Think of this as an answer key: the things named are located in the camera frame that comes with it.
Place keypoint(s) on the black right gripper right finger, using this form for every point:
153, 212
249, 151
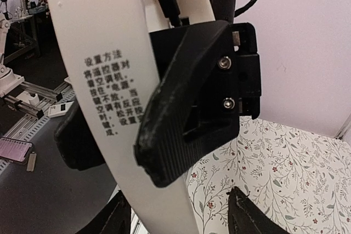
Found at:
245, 217

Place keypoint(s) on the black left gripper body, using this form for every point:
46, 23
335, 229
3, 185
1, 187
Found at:
249, 69

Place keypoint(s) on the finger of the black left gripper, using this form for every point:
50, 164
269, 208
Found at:
75, 141
193, 110

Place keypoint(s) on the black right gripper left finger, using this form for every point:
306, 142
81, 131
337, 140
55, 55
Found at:
115, 217

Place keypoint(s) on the white remote battery cover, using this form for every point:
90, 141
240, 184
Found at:
107, 53

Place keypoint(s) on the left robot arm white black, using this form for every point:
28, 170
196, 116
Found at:
161, 81

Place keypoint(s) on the white device on desk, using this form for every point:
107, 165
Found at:
59, 109

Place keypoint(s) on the pink screen smartphone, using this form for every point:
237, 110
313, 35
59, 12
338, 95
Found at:
15, 151

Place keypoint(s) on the floral patterned table mat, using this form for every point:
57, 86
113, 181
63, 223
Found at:
299, 180

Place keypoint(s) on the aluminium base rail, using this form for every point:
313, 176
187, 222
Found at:
36, 117

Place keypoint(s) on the right aluminium corner post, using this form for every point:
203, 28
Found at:
344, 129

